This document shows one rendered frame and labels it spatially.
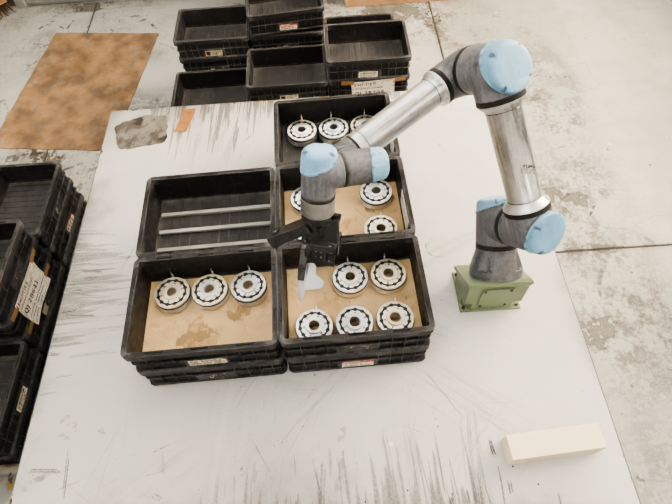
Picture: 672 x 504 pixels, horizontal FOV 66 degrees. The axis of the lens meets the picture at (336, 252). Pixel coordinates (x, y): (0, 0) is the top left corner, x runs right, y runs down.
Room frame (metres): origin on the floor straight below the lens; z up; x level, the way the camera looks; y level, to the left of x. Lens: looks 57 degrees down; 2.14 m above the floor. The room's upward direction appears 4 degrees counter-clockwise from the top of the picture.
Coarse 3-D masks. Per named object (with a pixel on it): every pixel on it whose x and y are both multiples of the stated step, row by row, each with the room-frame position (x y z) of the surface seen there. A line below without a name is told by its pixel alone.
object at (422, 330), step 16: (352, 240) 0.82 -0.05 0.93; (368, 240) 0.81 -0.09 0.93; (384, 240) 0.81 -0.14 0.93; (416, 240) 0.80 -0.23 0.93; (416, 256) 0.75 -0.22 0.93; (432, 320) 0.55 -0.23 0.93; (320, 336) 0.53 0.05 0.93; (336, 336) 0.53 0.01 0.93; (352, 336) 0.52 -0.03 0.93; (368, 336) 0.52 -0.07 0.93; (384, 336) 0.52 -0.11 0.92; (400, 336) 0.52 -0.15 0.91
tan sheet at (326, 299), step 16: (288, 272) 0.79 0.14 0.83; (320, 272) 0.78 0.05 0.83; (368, 272) 0.77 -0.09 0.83; (288, 288) 0.73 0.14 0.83; (368, 288) 0.71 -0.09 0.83; (288, 304) 0.68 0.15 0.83; (304, 304) 0.68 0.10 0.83; (320, 304) 0.67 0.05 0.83; (336, 304) 0.67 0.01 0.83; (352, 304) 0.67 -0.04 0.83; (368, 304) 0.66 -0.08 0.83; (416, 304) 0.65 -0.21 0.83; (288, 320) 0.63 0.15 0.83; (416, 320) 0.60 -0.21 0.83
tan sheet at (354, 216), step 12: (288, 192) 1.09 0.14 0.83; (336, 192) 1.07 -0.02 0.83; (348, 192) 1.07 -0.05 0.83; (396, 192) 1.06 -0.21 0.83; (288, 204) 1.04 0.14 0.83; (336, 204) 1.03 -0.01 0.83; (348, 204) 1.02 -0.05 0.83; (360, 204) 1.02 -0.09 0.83; (396, 204) 1.01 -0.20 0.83; (288, 216) 0.99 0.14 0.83; (300, 216) 0.99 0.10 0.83; (348, 216) 0.97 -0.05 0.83; (360, 216) 0.97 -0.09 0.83; (372, 216) 0.97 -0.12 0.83; (396, 216) 0.96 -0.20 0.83; (348, 228) 0.93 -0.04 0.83; (360, 228) 0.92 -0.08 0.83
